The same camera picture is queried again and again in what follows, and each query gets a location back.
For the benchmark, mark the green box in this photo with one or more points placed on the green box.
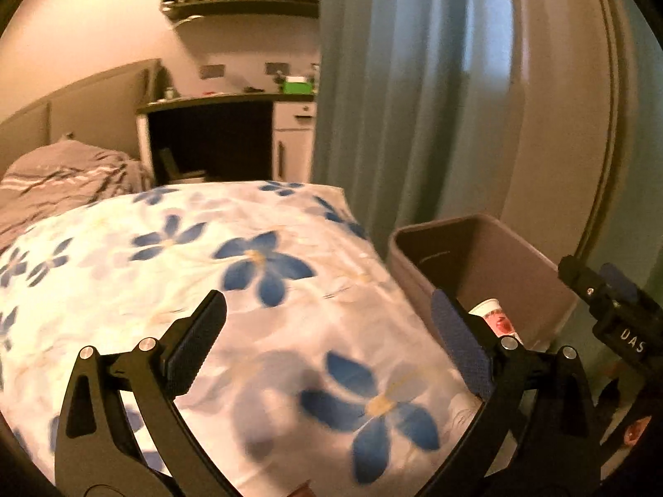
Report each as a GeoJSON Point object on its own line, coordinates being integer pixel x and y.
{"type": "Point", "coordinates": [298, 86]}

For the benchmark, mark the grey plastic bin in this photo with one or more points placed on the grey plastic bin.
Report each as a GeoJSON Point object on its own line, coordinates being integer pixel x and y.
{"type": "Point", "coordinates": [481, 259]}

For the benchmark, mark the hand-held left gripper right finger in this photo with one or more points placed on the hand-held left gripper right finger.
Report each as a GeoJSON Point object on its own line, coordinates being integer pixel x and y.
{"type": "Point", "coordinates": [461, 347]}

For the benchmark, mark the white desk cabinet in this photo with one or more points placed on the white desk cabinet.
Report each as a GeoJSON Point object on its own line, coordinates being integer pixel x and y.
{"type": "Point", "coordinates": [292, 140]}

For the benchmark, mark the white red paper cup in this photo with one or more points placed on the white red paper cup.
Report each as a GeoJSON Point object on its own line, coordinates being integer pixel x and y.
{"type": "Point", "coordinates": [497, 321]}

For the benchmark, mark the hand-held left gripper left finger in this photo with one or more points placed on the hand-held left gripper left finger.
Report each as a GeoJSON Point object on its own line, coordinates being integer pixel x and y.
{"type": "Point", "coordinates": [194, 352]}

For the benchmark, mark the teal curtain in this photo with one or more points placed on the teal curtain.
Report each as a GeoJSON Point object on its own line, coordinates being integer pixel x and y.
{"type": "Point", "coordinates": [404, 114]}

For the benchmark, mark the person's right hand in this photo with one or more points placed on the person's right hand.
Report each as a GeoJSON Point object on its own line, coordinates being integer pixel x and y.
{"type": "Point", "coordinates": [636, 432]}

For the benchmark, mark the grey wall socket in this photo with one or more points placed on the grey wall socket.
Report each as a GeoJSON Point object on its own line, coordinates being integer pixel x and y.
{"type": "Point", "coordinates": [212, 70]}
{"type": "Point", "coordinates": [277, 68]}

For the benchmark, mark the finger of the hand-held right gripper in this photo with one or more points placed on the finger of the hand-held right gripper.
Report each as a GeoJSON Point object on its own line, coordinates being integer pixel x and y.
{"type": "Point", "coordinates": [582, 282]}
{"type": "Point", "coordinates": [620, 279]}

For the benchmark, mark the white pedal bin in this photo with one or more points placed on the white pedal bin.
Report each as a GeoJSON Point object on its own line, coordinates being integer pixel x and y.
{"type": "Point", "coordinates": [181, 171]}

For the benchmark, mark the blue floral blanket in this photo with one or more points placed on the blue floral blanket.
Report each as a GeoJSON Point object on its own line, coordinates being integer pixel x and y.
{"type": "Point", "coordinates": [207, 248]}

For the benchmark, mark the dark wooden desk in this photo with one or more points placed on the dark wooden desk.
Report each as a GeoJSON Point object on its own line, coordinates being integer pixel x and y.
{"type": "Point", "coordinates": [207, 101]}

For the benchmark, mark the grey striped duvet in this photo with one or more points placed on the grey striped duvet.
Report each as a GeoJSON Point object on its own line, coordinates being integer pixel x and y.
{"type": "Point", "coordinates": [67, 171]}

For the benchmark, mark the grey padded headboard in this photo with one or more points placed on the grey padded headboard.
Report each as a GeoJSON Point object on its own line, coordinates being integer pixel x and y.
{"type": "Point", "coordinates": [93, 103]}

